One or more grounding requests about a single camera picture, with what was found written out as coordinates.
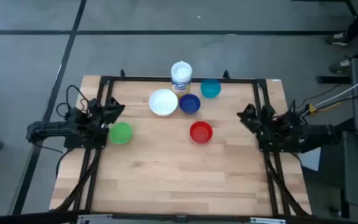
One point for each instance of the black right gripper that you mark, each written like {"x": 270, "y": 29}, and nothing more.
{"x": 256, "y": 119}

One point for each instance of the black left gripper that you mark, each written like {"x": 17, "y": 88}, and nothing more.
{"x": 107, "y": 112}

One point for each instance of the white plastic bowl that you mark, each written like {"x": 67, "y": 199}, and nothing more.
{"x": 163, "y": 102}

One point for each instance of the teal plastic bowl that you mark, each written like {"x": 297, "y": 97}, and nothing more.
{"x": 210, "y": 88}

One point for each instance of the red plastic bowl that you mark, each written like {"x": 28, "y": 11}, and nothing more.
{"x": 201, "y": 132}

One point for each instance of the blue plastic bowl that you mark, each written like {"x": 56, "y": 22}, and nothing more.
{"x": 190, "y": 103}

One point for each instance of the white wipes canister yellow label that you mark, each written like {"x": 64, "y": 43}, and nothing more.
{"x": 181, "y": 77}

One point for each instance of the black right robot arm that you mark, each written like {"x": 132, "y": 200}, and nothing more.
{"x": 315, "y": 130}

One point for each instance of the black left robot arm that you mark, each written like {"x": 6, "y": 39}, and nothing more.
{"x": 51, "y": 129}

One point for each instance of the green plastic bowl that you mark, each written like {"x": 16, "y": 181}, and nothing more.
{"x": 120, "y": 133}

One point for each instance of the white paper sheet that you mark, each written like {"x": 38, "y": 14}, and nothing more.
{"x": 311, "y": 158}

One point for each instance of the black floor bar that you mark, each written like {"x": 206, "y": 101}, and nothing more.
{"x": 334, "y": 80}

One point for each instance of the person's shoe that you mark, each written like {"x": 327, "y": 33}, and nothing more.
{"x": 337, "y": 39}
{"x": 341, "y": 65}

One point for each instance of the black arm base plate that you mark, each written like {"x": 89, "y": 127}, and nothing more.
{"x": 85, "y": 143}
{"x": 278, "y": 147}

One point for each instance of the black metal table frame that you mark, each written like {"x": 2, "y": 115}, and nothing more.
{"x": 179, "y": 80}

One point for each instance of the silver metal rail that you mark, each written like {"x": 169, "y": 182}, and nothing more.
{"x": 179, "y": 219}

